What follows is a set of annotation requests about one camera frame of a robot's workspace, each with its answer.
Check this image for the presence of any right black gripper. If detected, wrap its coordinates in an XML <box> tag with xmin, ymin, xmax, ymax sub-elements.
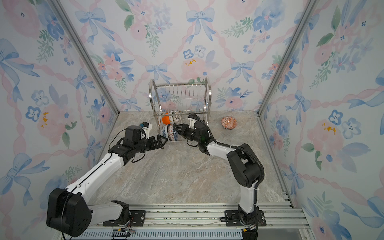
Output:
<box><xmin>173</xmin><ymin>124</ymin><xmax>202</xmax><ymax>145</ymax></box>

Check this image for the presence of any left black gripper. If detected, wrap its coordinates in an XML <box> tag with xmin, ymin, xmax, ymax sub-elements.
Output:
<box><xmin>134</xmin><ymin>134</ymin><xmax>168</xmax><ymax>155</ymax></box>

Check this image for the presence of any blue triangle patterned bowl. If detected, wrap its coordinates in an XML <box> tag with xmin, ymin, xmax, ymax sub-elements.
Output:
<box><xmin>167</xmin><ymin>125</ymin><xmax>180</xmax><ymax>142</ymax></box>

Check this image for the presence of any blue floral ceramic bowl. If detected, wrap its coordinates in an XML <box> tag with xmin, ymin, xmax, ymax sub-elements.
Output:
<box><xmin>161</xmin><ymin>125</ymin><xmax>169</xmax><ymax>139</ymax></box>

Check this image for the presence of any orange plastic bowl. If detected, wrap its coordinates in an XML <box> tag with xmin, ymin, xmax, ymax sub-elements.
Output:
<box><xmin>162</xmin><ymin>114</ymin><xmax>172</xmax><ymax>125</ymax></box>

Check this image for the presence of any red patterned ceramic bowl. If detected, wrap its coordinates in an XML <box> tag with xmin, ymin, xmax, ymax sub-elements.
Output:
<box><xmin>221</xmin><ymin>116</ymin><xmax>238</xmax><ymax>130</ymax></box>

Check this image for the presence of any white mesh strainer basket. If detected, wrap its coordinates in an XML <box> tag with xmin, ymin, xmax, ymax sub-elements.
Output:
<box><xmin>174</xmin><ymin>113</ymin><xmax>182</xmax><ymax>125</ymax></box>

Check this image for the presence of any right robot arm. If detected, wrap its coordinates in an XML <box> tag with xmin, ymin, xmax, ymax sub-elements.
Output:
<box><xmin>173</xmin><ymin>121</ymin><xmax>265</xmax><ymax>226</ymax></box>

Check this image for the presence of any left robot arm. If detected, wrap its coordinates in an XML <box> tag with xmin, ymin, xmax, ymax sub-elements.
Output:
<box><xmin>46</xmin><ymin>135</ymin><xmax>168</xmax><ymax>237</ymax></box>

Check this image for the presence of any steel two-tier dish rack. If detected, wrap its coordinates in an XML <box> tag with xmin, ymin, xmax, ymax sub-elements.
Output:
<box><xmin>149</xmin><ymin>78</ymin><xmax>212</xmax><ymax>142</ymax></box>

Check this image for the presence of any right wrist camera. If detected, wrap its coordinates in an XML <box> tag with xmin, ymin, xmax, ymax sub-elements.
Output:
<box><xmin>188</xmin><ymin>118</ymin><xmax>197</xmax><ymax>129</ymax></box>

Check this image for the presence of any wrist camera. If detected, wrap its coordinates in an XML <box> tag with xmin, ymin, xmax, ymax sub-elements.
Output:
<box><xmin>123</xmin><ymin>122</ymin><xmax>152</xmax><ymax>148</ymax></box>
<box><xmin>188</xmin><ymin>118</ymin><xmax>197</xmax><ymax>129</ymax></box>

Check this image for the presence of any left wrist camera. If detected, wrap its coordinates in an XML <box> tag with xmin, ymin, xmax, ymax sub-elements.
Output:
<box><xmin>123</xmin><ymin>122</ymin><xmax>152</xmax><ymax>148</ymax></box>

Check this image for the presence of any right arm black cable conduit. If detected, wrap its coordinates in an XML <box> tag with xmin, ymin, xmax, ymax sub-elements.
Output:
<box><xmin>187</xmin><ymin>113</ymin><xmax>265</xmax><ymax>224</ymax></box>

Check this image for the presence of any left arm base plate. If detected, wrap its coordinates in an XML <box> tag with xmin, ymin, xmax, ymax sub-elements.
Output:
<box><xmin>103</xmin><ymin>210</ymin><xmax>146</xmax><ymax>227</ymax></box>

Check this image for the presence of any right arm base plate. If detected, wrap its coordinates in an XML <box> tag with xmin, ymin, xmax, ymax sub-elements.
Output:
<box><xmin>220</xmin><ymin>210</ymin><xmax>267</xmax><ymax>228</ymax></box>

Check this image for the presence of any aluminium mounting rail frame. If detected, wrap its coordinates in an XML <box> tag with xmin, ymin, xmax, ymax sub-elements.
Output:
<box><xmin>78</xmin><ymin>201</ymin><xmax>315</xmax><ymax>240</ymax></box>

